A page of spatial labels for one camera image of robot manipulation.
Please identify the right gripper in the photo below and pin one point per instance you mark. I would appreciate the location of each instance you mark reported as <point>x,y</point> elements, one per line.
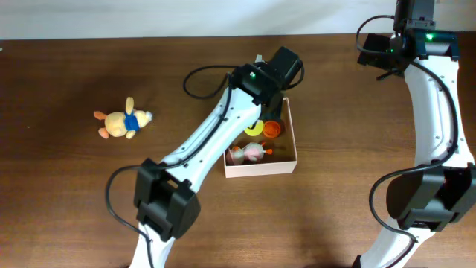
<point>374,42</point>

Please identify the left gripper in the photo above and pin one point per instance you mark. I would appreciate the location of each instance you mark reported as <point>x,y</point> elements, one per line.
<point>274,117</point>

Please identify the orange round plastic toy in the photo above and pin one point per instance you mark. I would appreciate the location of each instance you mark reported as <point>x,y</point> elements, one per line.
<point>271,129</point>

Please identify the yellow rattle drum toy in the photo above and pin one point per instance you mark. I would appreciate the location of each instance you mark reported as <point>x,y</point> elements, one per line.
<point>255,129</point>

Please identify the white pink duck toy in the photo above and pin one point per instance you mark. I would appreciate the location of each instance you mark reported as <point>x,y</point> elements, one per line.
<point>251,153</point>

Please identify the yellow plush duck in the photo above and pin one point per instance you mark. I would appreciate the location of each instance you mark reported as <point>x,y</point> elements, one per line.
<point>127,123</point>

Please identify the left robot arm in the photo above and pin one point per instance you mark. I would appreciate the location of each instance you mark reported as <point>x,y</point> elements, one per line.
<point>166,192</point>

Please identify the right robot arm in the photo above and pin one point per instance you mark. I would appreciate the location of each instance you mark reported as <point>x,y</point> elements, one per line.
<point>440,188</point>

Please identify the white cardboard box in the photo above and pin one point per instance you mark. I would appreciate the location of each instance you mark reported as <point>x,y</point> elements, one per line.
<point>284,158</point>

